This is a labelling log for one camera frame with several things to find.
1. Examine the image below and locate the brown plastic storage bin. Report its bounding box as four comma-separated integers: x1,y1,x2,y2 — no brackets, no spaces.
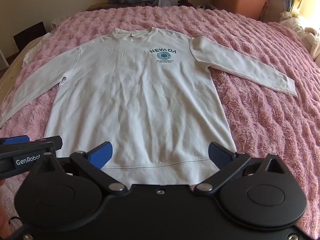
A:
212,0,269,20

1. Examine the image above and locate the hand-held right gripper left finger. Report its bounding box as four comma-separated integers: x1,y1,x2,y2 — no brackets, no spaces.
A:
31,141,128,195

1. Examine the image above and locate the beige bed sheet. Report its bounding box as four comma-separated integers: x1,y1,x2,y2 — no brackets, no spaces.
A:
0,36,34,105

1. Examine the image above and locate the cream cloth pile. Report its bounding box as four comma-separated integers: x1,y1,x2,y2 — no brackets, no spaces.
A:
279,11,320,61

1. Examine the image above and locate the black flat panel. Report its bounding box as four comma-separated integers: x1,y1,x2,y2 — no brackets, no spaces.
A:
13,21,47,52

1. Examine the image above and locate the white printed sweatshirt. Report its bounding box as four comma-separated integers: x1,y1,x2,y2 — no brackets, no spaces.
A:
0,27,298,188

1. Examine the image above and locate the pink fluffy blanket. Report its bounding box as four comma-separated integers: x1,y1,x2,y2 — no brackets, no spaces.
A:
0,5,320,240

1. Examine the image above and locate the small white cloth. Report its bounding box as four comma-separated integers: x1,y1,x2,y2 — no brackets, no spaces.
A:
22,33,54,67

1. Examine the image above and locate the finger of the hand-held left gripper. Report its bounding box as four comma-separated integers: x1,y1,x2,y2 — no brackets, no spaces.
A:
32,135,63,151
0,135,30,145

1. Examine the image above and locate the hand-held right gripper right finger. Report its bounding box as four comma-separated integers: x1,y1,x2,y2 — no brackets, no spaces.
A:
195,141,288,195

